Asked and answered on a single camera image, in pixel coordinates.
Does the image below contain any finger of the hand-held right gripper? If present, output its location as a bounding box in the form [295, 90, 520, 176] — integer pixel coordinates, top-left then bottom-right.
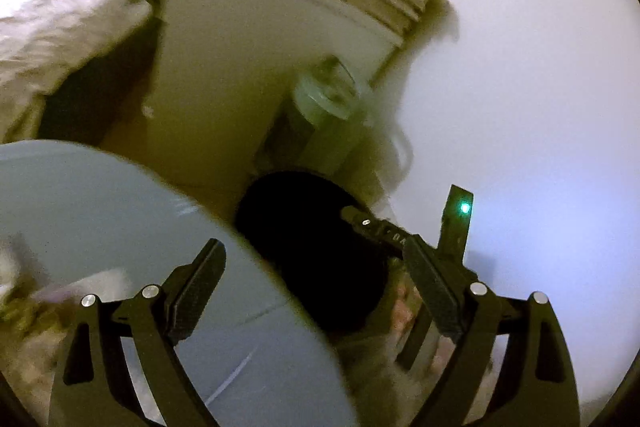
[340, 206, 416, 258]
[396, 307, 432, 370]

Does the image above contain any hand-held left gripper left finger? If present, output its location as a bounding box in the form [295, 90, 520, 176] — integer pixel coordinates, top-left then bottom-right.
[50, 238, 227, 427]

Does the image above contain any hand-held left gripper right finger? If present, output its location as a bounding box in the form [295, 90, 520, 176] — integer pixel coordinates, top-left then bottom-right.
[402, 237, 581, 427]

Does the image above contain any clear green jar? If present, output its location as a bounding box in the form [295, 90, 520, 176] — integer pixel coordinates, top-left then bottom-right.
[265, 56, 373, 180]

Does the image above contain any yellow green wrapper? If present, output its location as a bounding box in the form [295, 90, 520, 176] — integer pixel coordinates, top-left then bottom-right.
[0, 294, 66, 333]

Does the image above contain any beige bedside cabinet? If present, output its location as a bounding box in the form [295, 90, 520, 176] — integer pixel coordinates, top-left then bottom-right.
[100, 0, 451, 208]

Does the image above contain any white quilted blanket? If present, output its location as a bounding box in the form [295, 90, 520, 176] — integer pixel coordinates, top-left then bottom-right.
[0, 0, 178, 108]

